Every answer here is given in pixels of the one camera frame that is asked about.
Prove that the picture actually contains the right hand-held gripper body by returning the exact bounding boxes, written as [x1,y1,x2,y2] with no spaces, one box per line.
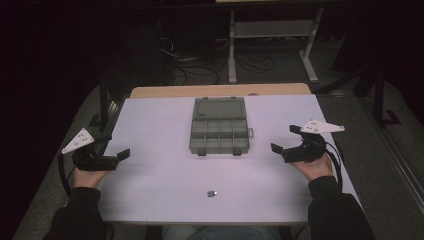
[282,119,346,164]

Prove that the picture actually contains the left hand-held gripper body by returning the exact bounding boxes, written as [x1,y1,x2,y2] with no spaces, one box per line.
[61,127,120,172]

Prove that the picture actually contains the grey plastic compartment box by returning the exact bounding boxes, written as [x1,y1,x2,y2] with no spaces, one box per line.
[188,96,255,157]

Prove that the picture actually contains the person's left hand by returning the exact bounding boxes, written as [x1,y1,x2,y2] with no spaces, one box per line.
[72,165,111,190]

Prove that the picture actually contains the person's right hand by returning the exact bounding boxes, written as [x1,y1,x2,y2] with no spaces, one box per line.
[290,152,334,183]

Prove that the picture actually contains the black metal stand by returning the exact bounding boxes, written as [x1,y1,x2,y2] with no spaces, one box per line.
[89,73,125,148]
[313,63,403,128]

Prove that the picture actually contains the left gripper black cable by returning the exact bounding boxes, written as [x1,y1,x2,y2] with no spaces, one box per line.
[57,153,77,198]

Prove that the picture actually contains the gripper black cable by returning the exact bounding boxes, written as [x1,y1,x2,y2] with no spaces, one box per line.
[323,141,346,194]
[57,153,77,198]

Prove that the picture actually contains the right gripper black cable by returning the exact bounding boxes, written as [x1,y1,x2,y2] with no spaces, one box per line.
[323,141,346,194]

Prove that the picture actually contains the white metal table frame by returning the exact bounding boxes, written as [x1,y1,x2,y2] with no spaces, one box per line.
[227,7,325,84]

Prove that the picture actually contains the cables on floor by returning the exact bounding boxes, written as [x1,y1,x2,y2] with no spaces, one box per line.
[156,16,278,86]

